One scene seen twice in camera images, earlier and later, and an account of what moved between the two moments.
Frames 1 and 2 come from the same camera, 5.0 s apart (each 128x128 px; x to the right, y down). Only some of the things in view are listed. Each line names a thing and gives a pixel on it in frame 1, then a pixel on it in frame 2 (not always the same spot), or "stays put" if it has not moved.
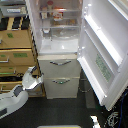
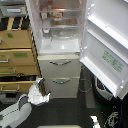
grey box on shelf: x=13 y=10 stays put
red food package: x=58 y=15 stays put
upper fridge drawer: x=59 y=65 stays put
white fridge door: x=103 y=47 stays put
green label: x=104 y=70 → x=112 y=61
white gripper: x=28 y=81 → x=36 y=95
